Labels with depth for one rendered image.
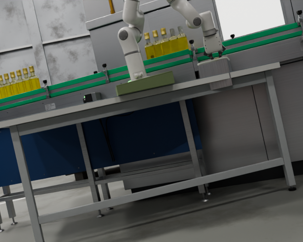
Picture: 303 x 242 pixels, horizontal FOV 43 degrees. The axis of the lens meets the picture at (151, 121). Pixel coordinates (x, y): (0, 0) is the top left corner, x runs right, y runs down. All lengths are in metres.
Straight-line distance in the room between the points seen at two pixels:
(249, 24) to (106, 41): 1.03
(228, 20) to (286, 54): 0.48
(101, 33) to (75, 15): 9.53
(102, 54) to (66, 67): 9.25
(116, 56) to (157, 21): 0.40
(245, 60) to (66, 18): 10.31
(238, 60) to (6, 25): 10.73
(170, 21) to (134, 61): 0.68
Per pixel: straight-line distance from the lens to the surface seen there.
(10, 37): 12.64
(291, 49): 2.52
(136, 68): 2.19
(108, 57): 2.94
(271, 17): 2.72
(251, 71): 2.28
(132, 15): 2.23
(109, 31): 2.96
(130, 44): 2.21
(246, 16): 2.73
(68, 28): 12.42
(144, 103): 2.17
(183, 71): 2.46
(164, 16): 2.81
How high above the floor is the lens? 0.60
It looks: 1 degrees down
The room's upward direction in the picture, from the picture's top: 13 degrees counter-clockwise
